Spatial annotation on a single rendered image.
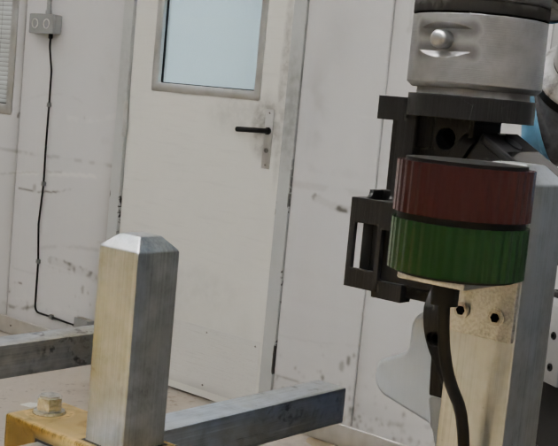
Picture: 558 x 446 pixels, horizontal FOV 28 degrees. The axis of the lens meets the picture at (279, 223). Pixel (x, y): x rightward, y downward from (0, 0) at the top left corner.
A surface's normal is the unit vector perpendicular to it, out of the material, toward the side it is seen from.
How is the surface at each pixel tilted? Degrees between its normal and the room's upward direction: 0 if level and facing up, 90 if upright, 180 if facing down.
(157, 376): 90
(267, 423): 90
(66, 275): 90
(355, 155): 90
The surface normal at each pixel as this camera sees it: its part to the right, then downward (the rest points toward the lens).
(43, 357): 0.76, 0.14
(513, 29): 0.32, 0.13
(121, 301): -0.64, 0.03
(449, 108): -0.46, 0.06
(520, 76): 0.51, 0.15
